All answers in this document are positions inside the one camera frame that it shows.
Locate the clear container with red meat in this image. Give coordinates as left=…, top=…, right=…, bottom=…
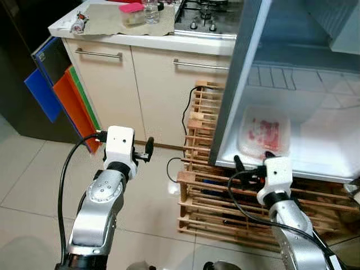
left=236, top=105, right=291, bottom=160

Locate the silver mini fridge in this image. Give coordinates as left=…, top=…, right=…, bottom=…
left=209, top=0, right=360, bottom=185

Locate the wooden slatted rack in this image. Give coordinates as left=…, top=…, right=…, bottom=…
left=177, top=80, right=360, bottom=253

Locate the beige kitchen cabinet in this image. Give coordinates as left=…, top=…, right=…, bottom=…
left=62, top=37, right=234, bottom=150

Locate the green board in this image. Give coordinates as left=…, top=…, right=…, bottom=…
left=66, top=65, right=103, bottom=133

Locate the orange board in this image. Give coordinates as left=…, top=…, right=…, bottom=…
left=52, top=67, right=102, bottom=154

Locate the robot right leg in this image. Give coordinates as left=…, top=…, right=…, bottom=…
left=201, top=260, right=244, bottom=270

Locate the robot leg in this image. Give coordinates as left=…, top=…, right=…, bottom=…
left=201, top=260, right=244, bottom=270
left=125, top=260, right=157, bottom=270

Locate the robot left leg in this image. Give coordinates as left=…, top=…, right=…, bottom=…
left=125, top=260, right=157, bottom=270

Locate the beige counter mat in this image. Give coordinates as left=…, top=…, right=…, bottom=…
left=76, top=3, right=182, bottom=37

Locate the clear plastic water bottle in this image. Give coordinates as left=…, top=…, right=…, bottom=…
left=142, top=0, right=161, bottom=24

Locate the pink lid food container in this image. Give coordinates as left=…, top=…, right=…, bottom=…
left=118, top=2, right=147, bottom=26

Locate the steel gas hob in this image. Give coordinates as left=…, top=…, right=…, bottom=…
left=174, top=0, right=244, bottom=34

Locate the clear freezer compartment flap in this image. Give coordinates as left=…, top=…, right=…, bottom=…
left=307, top=0, right=360, bottom=55

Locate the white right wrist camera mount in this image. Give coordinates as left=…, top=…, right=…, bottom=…
left=263, top=157, right=294, bottom=196

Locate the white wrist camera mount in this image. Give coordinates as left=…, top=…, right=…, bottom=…
left=104, top=126, right=136, bottom=165
left=263, top=157, right=294, bottom=196

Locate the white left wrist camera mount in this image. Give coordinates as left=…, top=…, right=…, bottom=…
left=104, top=126, right=136, bottom=165

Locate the fridge wire shelf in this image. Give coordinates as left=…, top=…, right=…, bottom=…
left=246, top=63, right=360, bottom=97

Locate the silver drawer handle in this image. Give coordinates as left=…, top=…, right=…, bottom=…
left=172, top=58, right=230, bottom=71
left=74, top=47, right=123, bottom=61

